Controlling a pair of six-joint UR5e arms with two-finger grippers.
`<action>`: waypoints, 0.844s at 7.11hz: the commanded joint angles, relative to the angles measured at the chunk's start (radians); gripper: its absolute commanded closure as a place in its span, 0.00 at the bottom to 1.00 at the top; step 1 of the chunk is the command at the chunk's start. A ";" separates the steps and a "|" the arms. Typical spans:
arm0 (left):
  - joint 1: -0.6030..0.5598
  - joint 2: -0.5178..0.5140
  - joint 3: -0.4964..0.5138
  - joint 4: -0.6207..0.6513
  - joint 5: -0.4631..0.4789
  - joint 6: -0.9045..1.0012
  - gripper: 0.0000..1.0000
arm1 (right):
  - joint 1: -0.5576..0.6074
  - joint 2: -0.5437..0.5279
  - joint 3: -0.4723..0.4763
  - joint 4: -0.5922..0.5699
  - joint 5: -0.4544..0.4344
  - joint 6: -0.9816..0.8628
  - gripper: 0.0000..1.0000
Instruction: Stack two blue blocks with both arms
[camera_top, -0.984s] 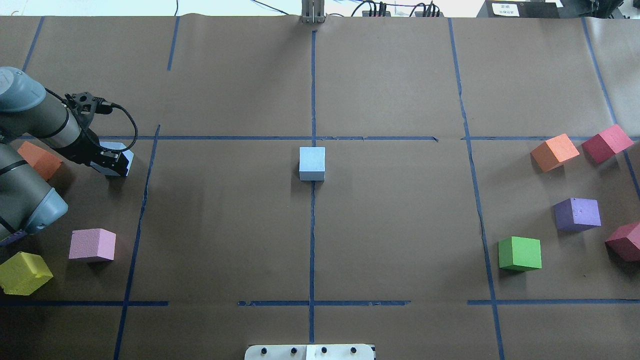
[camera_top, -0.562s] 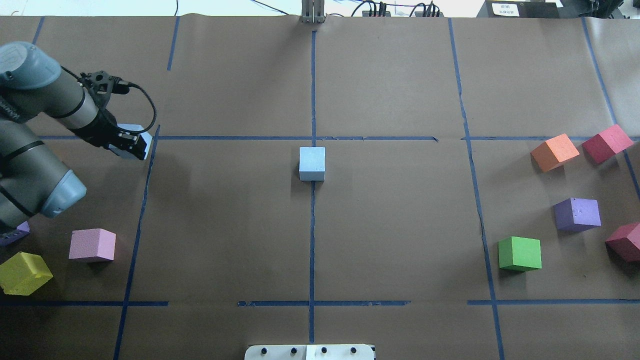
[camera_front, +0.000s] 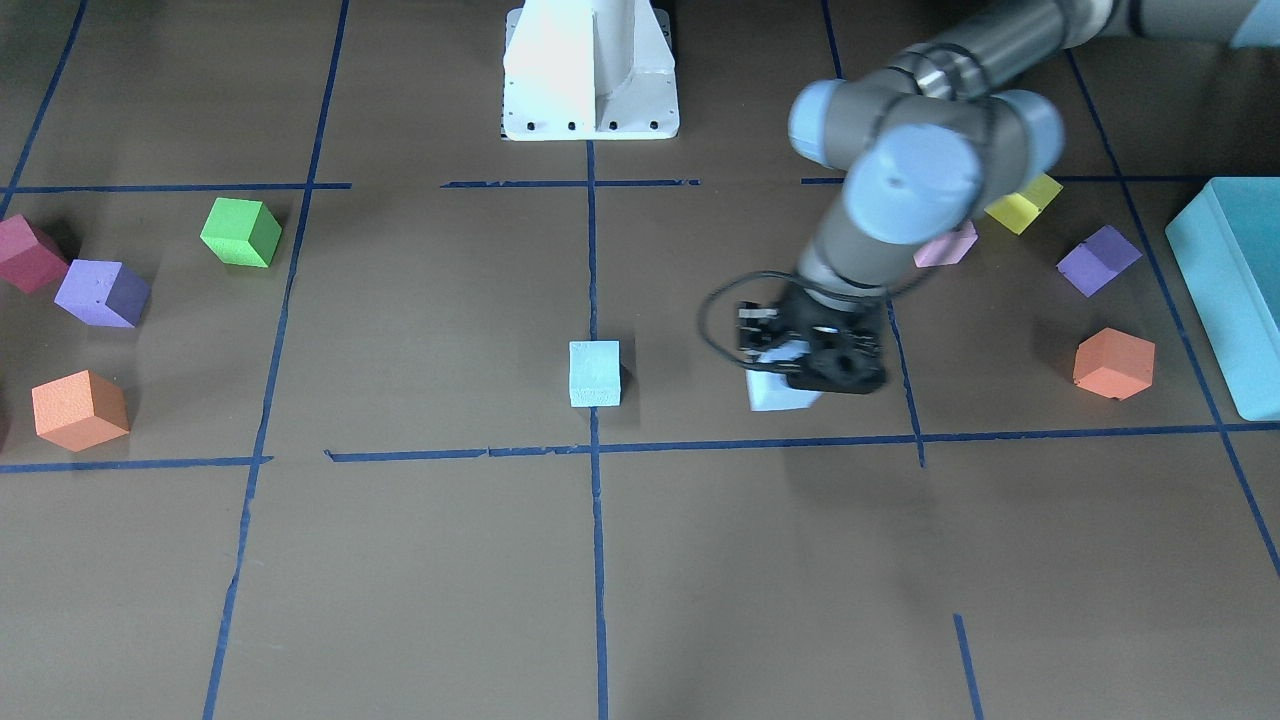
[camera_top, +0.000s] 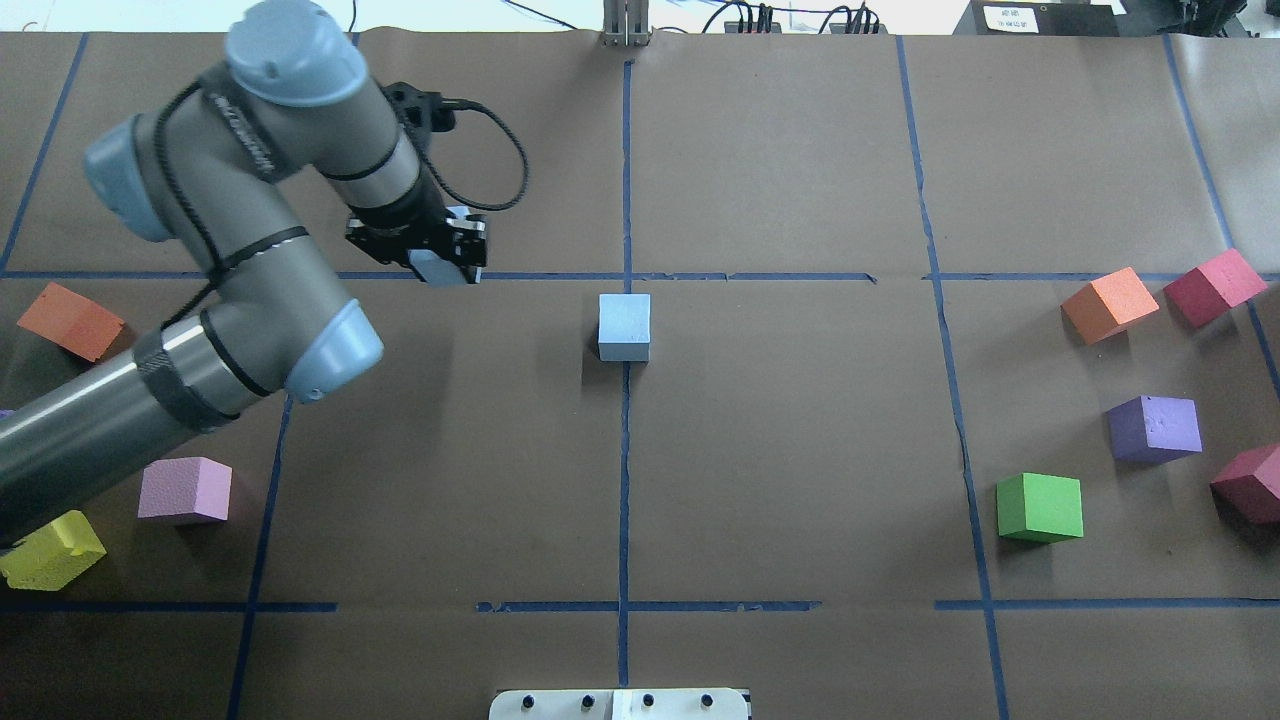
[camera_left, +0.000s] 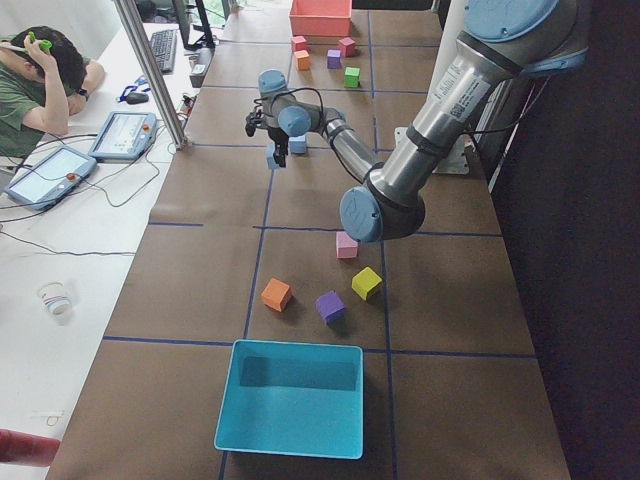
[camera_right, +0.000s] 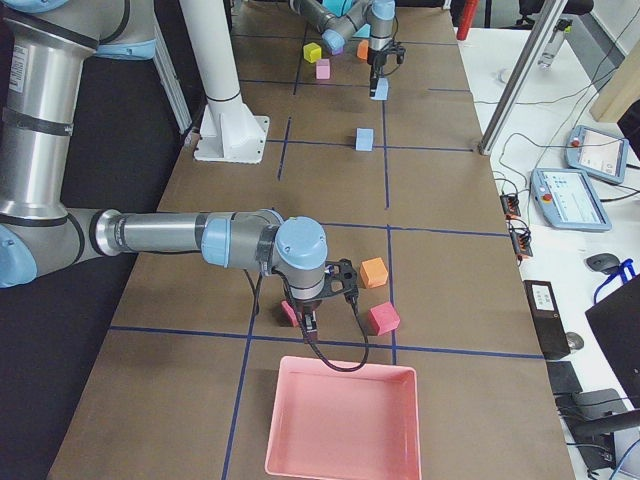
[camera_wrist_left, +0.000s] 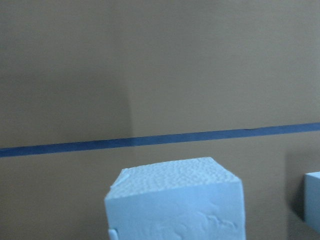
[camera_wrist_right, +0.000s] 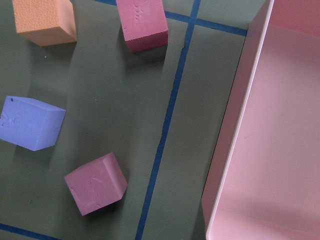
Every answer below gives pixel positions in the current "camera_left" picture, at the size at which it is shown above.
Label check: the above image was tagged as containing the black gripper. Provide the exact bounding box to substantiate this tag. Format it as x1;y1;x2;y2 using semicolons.
267;126;289;168

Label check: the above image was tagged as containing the light blue block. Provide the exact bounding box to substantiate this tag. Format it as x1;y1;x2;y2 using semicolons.
288;134;308;155
265;144;280;170

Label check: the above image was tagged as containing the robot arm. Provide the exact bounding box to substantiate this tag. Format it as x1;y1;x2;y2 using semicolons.
245;1;591;243

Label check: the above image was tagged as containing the orange foam block right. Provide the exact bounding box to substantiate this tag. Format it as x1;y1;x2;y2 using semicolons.
294;50;311;71

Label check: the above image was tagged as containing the orange foam block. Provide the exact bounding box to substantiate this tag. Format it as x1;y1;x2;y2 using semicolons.
261;278;292;312
294;50;311;71

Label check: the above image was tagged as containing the green foam block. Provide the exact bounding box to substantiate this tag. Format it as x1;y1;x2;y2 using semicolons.
343;66;361;89

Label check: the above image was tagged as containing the purple foam block right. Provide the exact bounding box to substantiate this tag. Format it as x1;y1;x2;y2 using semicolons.
326;49;342;70

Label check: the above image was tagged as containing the purple foam block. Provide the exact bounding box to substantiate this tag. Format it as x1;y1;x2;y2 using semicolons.
315;290;346;324
326;49;342;70

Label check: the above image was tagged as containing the red foam block far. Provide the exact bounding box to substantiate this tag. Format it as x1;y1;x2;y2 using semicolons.
291;35;308;52

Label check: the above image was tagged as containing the red foam block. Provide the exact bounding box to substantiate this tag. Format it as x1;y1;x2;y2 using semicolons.
338;37;357;58
291;35;308;52

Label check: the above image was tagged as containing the pink foam block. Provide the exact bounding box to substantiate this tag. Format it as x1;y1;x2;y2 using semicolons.
335;231;359;260

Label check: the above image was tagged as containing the red foam block near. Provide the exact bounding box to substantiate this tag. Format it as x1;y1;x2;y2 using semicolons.
338;37;357;58

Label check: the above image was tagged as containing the pink plastic tray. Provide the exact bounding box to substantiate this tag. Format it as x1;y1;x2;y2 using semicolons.
289;0;352;37

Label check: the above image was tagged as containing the orange foam block left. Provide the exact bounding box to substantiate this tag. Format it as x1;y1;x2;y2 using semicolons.
261;278;292;312

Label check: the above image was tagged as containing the yellow foam block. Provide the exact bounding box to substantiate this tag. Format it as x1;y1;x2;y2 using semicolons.
351;266;383;301

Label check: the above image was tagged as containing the black computer mouse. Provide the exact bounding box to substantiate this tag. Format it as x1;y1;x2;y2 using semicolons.
125;92;149;105

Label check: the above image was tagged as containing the teach pendant far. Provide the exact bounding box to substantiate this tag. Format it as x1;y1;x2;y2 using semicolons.
88;111;158;163

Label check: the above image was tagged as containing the teach pendant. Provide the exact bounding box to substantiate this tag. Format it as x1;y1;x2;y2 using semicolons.
88;111;158;163
4;146;97;211

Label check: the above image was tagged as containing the black keyboard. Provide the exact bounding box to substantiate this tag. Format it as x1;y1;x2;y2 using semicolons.
149;29;177;74

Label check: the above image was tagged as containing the purple foam block left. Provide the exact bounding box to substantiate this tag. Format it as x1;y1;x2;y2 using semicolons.
315;290;346;324

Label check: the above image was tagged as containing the teach pendant near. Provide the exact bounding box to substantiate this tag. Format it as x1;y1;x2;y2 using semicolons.
4;146;97;211

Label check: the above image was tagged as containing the seated person green shirt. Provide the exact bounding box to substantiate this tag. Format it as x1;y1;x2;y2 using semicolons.
1;26;106;159

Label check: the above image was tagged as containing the turquoise plastic bin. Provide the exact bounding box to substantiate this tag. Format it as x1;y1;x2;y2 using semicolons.
214;340;364;460

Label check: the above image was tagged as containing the paper cup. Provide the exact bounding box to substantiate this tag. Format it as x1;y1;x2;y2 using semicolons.
37;281;72;316

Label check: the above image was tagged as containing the red fire extinguisher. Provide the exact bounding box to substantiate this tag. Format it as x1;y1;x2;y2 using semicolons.
1;429;60;467

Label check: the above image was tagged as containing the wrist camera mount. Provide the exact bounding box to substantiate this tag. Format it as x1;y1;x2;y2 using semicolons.
245;109;266;137

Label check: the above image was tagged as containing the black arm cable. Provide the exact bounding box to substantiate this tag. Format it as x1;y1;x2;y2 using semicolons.
252;87;326;121

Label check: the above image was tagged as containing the aluminium frame post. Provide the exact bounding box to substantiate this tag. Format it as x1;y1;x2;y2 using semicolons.
113;0;188;151

